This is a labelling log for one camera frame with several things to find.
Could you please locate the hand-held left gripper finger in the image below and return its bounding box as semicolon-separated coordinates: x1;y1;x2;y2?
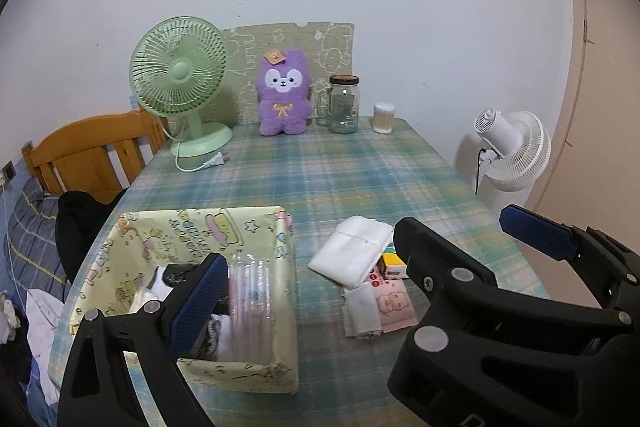
57;252;230;427

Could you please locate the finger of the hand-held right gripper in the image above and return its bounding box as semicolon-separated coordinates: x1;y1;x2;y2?
498;204;640;320
387;217;640;408

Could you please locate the grey sock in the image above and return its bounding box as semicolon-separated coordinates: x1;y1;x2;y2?
197;314;228;360

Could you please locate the white black sock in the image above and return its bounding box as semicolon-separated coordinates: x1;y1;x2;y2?
130;263;203;314

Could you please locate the clear plastic pack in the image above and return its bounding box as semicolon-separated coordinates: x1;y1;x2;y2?
227;254;281;360

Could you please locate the yellow black packet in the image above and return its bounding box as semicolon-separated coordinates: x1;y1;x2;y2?
377;252;410;281

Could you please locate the pink tissue packet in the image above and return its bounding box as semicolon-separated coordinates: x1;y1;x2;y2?
369;271;418;334

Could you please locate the yellow printed storage box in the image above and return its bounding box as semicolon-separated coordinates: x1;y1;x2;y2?
69;205;301;395

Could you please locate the small white cloth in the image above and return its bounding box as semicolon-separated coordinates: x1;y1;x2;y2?
342;285;383;339

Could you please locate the white standing fan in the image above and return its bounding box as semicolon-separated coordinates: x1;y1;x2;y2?
472;108;552;210

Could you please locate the black clothing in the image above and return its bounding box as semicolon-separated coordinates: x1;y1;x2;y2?
55;189;131;283

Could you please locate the tan door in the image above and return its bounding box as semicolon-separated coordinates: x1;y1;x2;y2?
525;0;640;253

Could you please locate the white garment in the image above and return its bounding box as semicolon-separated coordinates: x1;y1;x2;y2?
25;288;68;405

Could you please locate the cotton swab container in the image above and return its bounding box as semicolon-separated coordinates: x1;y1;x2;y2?
373;102;397;134

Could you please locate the blue cloth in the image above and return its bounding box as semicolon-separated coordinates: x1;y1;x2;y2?
27;352;58;427

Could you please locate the plaid pillow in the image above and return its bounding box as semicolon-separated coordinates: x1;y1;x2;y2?
2;179;73;303

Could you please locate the wooden bed headboard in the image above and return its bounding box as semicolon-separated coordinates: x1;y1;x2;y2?
21;109;171;205

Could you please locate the crumpled white cloth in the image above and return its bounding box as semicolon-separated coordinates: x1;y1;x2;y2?
0;291;21;343

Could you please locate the dark cloth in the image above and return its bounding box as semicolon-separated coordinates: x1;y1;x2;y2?
0;339;33;408

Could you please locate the glass jar mug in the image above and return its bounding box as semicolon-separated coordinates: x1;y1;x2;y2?
315;75;361;135

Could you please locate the purple plush toy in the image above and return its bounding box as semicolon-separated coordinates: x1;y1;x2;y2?
256;48;316;138

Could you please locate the green desk fan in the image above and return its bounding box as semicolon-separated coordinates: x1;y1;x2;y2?
129;15;234;158

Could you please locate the green printed board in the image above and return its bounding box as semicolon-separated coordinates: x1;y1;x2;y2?
220;22;356;126

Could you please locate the black fan cord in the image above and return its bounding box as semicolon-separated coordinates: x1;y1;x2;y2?
474;148;493;195

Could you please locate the green fan power cord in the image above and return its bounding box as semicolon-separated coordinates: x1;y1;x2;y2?
160;117;231;172

